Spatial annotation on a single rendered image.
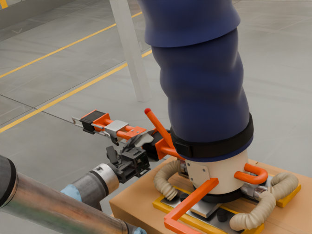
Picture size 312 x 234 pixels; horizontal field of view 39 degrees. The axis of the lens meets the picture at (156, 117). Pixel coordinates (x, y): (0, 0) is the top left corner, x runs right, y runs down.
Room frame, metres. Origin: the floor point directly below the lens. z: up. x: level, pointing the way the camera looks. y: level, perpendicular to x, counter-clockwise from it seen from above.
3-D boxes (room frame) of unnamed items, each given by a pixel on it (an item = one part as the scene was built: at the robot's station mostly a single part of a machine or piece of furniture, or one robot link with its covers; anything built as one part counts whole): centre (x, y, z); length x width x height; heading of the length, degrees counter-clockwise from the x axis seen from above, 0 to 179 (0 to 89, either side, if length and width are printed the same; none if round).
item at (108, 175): (1.13, 0.19, 1.20); 0.09 x 0.05 x 0.10; 37
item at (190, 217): (1.01, -0.06, 1.09); 0.34 x 0.10 x 0.05; 38
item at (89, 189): (1.08, 0.26, 1.20); 0.12 x 0.09 x 0.10; 127
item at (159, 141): (1.26, 0.01, 1.20); 0.10 x 0.08 x 0.06; 128
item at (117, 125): (1.43, 0.15, 1.19); 0.07 x 0.07 x 0.04; 38
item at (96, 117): (1.54, 0.22, 1.20); 0.08 x 0.07 x 0.05; 38
